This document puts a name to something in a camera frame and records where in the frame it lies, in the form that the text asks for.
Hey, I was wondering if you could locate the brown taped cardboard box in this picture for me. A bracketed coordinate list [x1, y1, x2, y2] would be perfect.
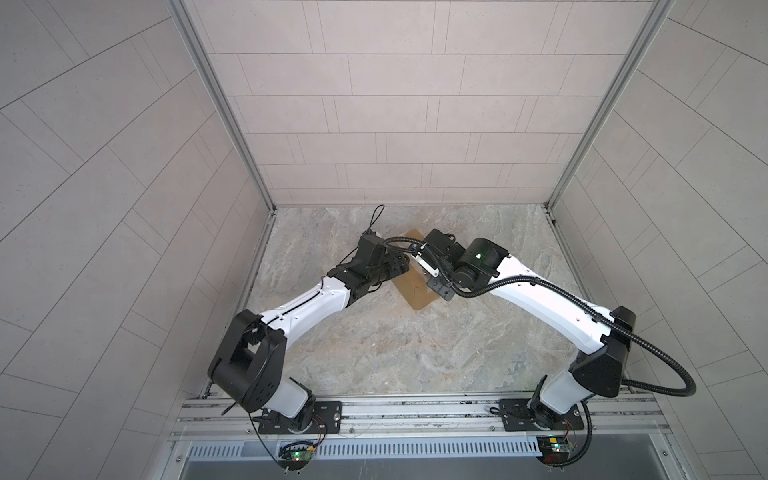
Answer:
[392, 255, 440, 311]

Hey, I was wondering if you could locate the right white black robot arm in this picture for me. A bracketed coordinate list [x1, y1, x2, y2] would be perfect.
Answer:
[413, 229, 634, 418]

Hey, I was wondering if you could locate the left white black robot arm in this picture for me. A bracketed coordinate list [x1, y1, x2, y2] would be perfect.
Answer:
[208, 230, 409, 430]

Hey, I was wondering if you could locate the left green circuit board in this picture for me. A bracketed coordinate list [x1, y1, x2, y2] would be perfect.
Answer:
[278, 441, 317, 471]

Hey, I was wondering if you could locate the green circuit board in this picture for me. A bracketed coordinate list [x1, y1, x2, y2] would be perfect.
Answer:
[536, 436, 575, 465]
[278, 441, 317, 471]

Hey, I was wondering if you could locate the right green circuit board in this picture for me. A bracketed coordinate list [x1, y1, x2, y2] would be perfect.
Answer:
[536, 436, 575, 465]

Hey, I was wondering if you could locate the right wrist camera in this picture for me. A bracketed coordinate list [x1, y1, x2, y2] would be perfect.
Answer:
[413, 250, 440, 278]

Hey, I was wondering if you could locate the left camera black cable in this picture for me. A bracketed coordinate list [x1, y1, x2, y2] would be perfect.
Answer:
[335, 203, 386, 268]

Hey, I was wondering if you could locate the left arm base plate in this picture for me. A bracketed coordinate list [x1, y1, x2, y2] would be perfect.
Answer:
[257, 401, 343, 435]

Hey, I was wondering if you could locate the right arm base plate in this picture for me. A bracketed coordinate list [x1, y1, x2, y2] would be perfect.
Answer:
[496, 398, 585, 432]

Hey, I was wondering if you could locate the aluminium front rail frame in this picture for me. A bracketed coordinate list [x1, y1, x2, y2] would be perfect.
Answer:
[149, 389, 691, 479]

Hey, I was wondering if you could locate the black corrugated cable conduit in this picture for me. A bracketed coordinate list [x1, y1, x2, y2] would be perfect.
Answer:
[383, 236, 697, 466]

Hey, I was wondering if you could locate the left aluminium corner post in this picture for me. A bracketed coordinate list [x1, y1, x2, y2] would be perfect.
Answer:
[167, 0, 276, 216]

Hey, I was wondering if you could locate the aluminium corner post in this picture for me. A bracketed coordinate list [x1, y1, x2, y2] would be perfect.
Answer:
[544, 0, 675, 215]
[167, 0, 276, 216]

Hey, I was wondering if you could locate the right aluminium corner post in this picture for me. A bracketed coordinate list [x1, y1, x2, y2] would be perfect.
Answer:
[544, 0, 675, 215]

